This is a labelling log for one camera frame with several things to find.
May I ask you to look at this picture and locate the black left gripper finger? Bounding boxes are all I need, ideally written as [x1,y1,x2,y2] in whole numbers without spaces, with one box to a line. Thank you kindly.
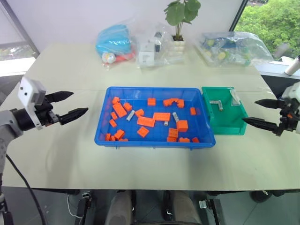
[45,91,75,103]
[57,107,89,126]

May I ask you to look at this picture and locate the blue plastic tray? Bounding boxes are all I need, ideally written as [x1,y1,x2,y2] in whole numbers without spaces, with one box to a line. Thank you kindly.
[94,86,216,150]

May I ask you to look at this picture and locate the dark window frame post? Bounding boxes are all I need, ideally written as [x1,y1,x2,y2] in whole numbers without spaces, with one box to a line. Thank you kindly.
[230,0,249,32]

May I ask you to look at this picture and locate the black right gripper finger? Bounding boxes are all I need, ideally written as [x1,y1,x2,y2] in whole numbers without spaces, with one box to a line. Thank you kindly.
[242,117,282,136]
[254,98,285,110]

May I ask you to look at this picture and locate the black caster wheel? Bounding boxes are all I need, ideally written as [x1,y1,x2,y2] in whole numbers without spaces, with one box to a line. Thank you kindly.
[251,190,274,204]

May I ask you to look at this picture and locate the thin white cable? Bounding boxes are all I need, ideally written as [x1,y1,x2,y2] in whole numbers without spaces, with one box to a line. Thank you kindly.
[67,194,84,219]

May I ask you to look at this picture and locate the bag with white parts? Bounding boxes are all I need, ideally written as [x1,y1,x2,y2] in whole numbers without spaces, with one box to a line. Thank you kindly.
[130,21,186,69]

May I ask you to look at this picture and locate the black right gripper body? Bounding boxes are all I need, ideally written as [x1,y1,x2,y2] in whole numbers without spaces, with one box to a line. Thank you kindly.
[276,98,298,137]

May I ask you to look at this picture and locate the clear bag with colourful items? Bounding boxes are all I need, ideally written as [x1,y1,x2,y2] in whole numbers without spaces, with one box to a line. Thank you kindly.
[193,31,274,69]

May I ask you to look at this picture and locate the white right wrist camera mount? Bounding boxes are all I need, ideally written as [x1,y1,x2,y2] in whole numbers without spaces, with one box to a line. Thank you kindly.
[281,81,300,104]

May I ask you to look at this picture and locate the green leafy plant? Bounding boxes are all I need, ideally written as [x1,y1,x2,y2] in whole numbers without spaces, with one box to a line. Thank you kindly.
[163,0,202,41]

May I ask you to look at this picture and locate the tall orange building block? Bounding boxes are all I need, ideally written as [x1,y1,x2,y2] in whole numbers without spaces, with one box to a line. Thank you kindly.
[176,120,189,133]

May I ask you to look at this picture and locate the white plant pot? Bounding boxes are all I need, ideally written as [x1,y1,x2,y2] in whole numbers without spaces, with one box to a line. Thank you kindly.
[171,35,186,52]

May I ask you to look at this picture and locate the grey rounded shape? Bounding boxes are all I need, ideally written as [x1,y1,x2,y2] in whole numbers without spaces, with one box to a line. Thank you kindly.
[104,191,132,225]
[172,191,202,225]

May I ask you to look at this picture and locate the white square box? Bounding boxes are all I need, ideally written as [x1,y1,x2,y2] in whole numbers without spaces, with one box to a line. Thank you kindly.
[137,43,156,68]

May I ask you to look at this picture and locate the white cylinder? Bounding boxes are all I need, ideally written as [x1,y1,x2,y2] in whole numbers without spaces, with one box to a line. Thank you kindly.
[284,55,300,76]

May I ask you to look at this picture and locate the long orange building block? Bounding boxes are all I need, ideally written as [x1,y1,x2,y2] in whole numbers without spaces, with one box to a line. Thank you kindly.
[112,103,128,118]
[152,112,171,121]
[136,116,156,128]

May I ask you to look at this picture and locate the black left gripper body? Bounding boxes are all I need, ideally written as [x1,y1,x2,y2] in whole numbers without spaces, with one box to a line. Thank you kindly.
[34,94,60,128]

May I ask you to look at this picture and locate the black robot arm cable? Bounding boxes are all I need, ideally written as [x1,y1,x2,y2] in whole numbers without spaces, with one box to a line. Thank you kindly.
[5,154,49,225]

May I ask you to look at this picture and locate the black table stand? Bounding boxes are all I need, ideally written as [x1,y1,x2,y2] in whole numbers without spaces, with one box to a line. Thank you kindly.
[198,198,227,225]
[74,190,95,225]

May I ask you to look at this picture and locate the white patterned ball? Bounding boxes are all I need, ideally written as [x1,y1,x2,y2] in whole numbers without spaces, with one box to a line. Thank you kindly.
[101,52,116,64]

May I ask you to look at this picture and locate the grey window frame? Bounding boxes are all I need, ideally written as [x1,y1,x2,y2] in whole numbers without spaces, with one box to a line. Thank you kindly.
[0,0,41,60]

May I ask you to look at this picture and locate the clear bag with blue cloth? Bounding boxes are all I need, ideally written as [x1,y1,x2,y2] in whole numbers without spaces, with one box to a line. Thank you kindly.
[94,13,138,71]

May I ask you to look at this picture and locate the green plastic bin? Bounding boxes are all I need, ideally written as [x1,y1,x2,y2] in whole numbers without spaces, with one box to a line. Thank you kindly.
[201,86,248,136]

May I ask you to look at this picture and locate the orange arch building block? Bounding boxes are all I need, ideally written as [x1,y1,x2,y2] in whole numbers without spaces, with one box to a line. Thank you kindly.
[163,97,185,109]

